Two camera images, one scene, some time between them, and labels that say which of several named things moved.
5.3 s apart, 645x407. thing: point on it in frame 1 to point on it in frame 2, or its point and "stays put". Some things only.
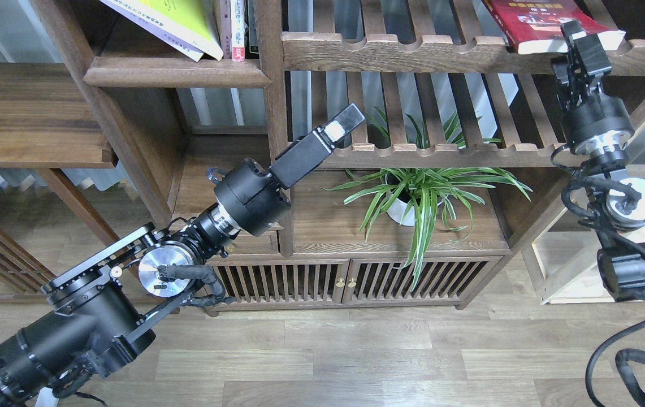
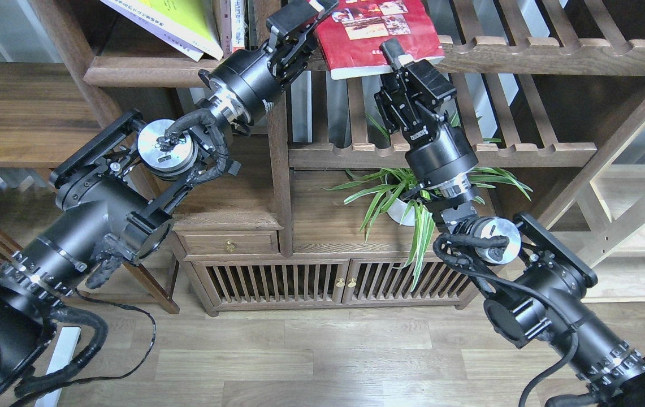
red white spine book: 237,30 stays put
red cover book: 533,26 to 350,33
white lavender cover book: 154,31 stays put
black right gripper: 597,122 to 408,99
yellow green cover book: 194,22 stays put
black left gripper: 251,196 to 243,85
